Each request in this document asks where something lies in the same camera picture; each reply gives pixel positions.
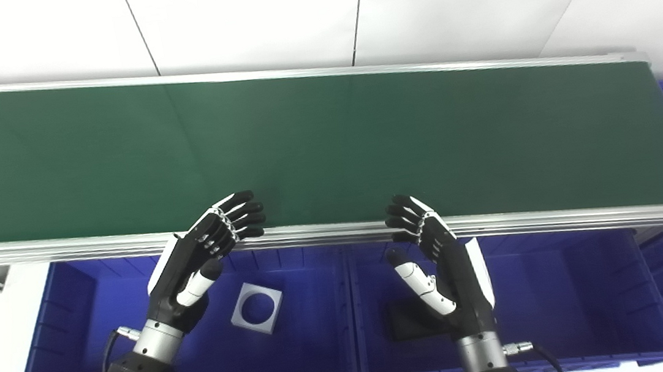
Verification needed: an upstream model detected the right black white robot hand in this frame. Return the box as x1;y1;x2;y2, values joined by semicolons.
378;186;500;347

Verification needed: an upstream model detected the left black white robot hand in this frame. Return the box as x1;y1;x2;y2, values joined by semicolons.
137;188;278;340

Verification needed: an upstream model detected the white square part with hole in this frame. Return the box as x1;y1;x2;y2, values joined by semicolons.
227;279;288;339

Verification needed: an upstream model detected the black part with cylinder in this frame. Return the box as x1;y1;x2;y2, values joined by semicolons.
386;295;456;343

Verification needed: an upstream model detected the green conveyor belt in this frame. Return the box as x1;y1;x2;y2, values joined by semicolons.
0;12;663;302
0;19;663;277

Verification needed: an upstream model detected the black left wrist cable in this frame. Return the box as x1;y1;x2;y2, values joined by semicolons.
94;325;145;372

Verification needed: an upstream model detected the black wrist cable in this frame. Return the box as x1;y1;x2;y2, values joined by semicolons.
501;336;569;372
94;325;145;372

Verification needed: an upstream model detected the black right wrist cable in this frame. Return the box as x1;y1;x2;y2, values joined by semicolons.
501;336;569;372

